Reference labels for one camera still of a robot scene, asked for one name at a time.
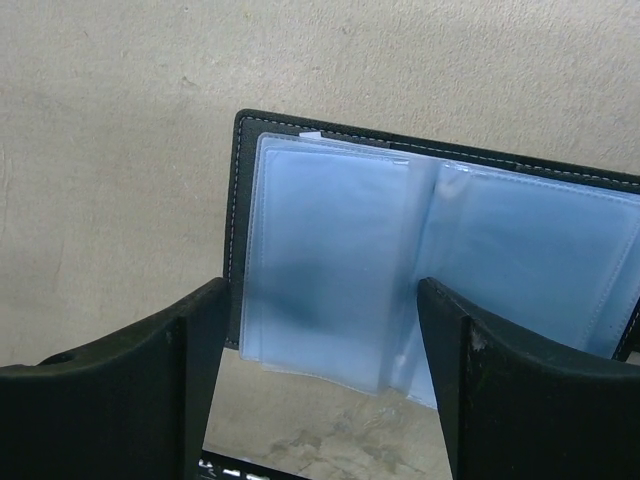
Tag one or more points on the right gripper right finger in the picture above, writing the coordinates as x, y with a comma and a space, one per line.
513, 404

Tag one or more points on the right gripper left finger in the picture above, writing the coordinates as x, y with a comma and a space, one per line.
131, 405

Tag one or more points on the black leather card holder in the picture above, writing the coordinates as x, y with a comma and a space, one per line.
330, 228

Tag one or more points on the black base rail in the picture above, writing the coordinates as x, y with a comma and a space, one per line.
220, 467

